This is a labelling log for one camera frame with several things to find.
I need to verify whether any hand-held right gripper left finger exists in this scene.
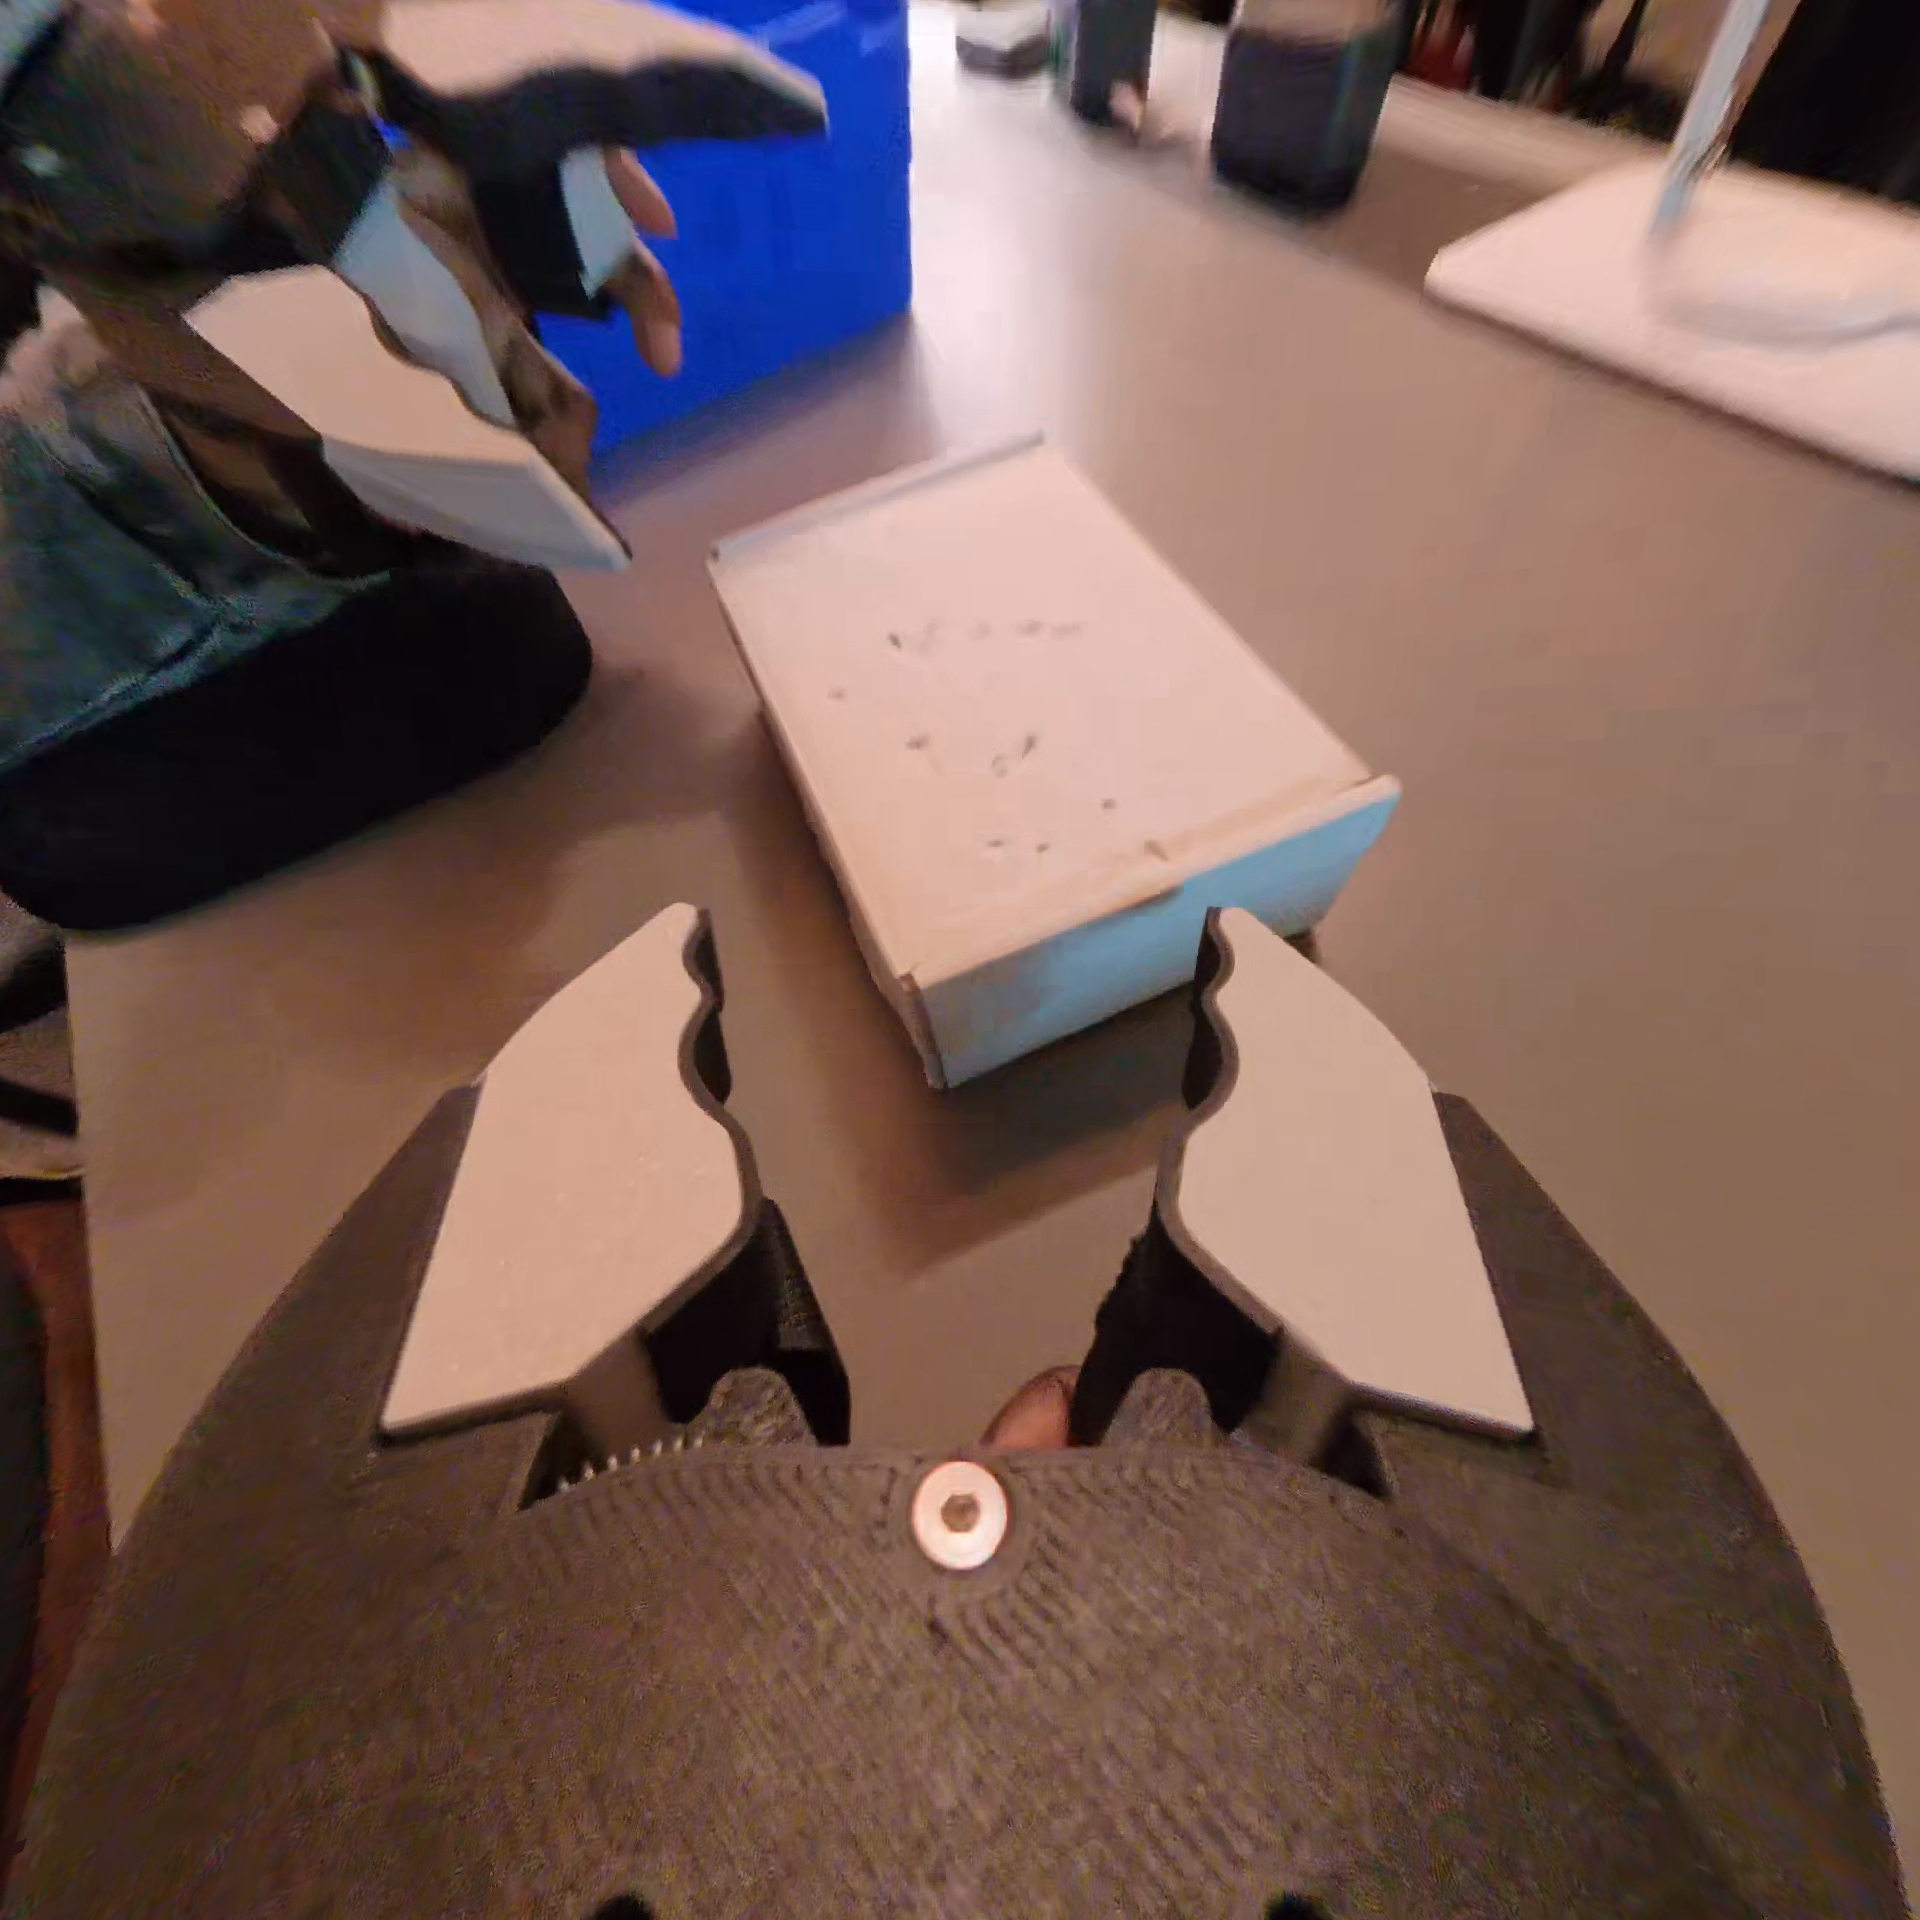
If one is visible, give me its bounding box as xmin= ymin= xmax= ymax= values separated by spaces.
xmin=380 ymin=902 xmax=770 ymax=1453

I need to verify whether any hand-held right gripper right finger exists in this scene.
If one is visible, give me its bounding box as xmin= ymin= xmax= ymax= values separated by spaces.
xmin=1154 ymin=906 xmax=1540 ymax=1466

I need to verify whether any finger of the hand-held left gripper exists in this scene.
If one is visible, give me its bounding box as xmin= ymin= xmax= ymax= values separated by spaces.
xmin=185 ymin=267 xmax=635 ymax=578
xmin=359 ymin=0 xmax=830 ymax=167

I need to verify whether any blue plastic bin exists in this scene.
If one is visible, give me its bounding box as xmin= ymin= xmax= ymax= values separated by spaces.
xmin=380 ymin=0 xmax=914 ymax=468

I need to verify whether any white cardboard box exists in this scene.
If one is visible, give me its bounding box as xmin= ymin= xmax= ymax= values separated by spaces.
xmin=706 ymin=435 xmax=1402 ymax=1091

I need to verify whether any grey desk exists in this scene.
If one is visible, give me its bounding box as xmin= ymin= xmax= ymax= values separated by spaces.
xmin=60 ymin=0 xmax=1920 ymax=1805

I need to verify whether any person's right hand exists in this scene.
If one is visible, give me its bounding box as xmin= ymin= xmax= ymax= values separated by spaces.
xmin=982 ymin=1368 xmax=1078 ymax=1451

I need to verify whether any black mesh wrist pad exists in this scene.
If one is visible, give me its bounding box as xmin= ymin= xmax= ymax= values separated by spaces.
xmin=0 ymin=554 xmax=598 ymax=933

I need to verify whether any small dark container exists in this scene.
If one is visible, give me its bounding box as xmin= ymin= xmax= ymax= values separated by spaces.
xmin=1051 ymin=0 xmax=1161 ymax=134

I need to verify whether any large dark container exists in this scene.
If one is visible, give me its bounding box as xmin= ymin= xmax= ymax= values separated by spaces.
xmin=1208 ymin=0 xmax=1406 ymax=207

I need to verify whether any white stand base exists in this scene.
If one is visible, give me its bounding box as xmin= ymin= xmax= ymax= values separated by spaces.
xmin=1424 ymin=156 xmax=1920 ymax=483

